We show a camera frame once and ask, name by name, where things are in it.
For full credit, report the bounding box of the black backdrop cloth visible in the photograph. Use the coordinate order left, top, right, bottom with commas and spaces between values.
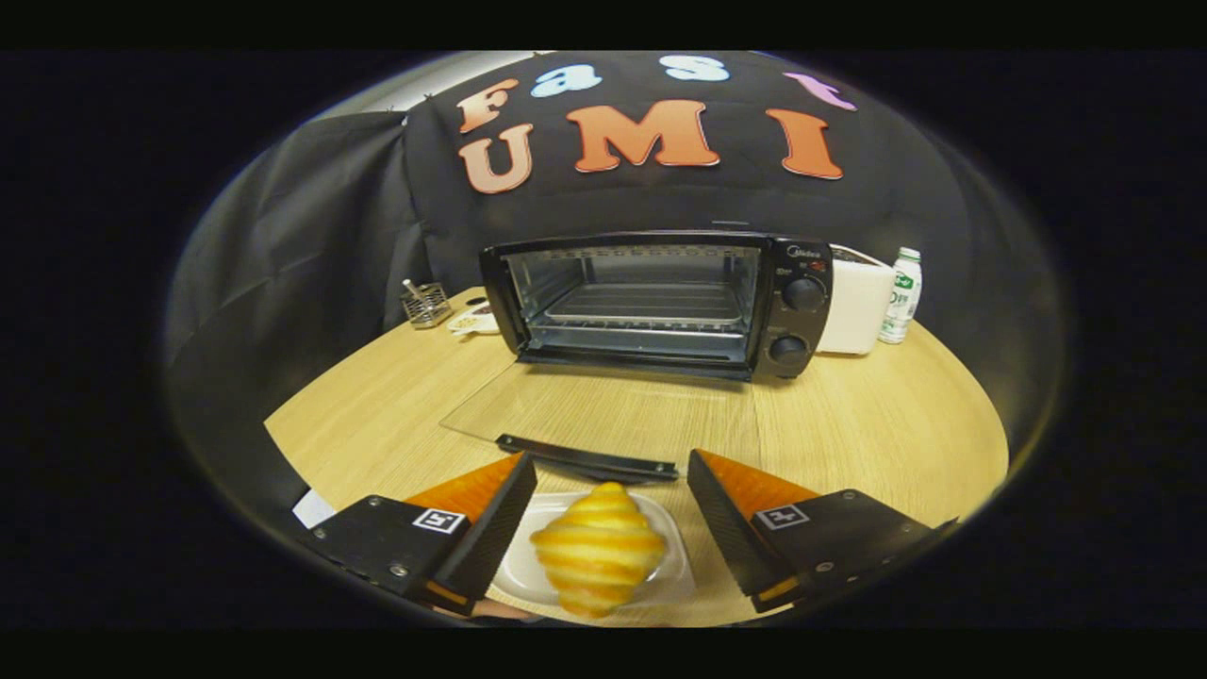
165, 51, 1066, 538

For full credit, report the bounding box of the yellow croissant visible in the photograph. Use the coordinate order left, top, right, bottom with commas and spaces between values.
529, 481, 668, 620

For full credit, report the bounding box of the white plastic drink bottle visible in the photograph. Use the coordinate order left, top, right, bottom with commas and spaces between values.
879, 247, 923, 345

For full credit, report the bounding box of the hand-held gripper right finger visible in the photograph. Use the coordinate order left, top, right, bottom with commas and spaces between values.
686, 449, 958, 614

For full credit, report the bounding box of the white bread toaster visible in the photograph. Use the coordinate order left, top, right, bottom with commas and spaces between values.
816, 243, 897, 356

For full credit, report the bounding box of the white paper sheet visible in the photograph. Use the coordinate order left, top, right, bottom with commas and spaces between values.
292, 489, 337, 529

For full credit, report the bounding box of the white plate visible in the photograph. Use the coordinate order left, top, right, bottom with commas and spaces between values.
490, 490, 697, 609

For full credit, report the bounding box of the black toaster oven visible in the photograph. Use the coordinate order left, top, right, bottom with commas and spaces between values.
440, 230, 835, 484

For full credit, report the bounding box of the metal wire basket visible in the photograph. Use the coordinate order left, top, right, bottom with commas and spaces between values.
401, 279, 454, 329

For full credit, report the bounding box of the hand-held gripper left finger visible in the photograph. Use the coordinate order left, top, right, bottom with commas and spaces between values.
306, 452, 538, 619

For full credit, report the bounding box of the white power strip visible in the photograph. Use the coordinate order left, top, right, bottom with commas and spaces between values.
447, 300, 502, 337

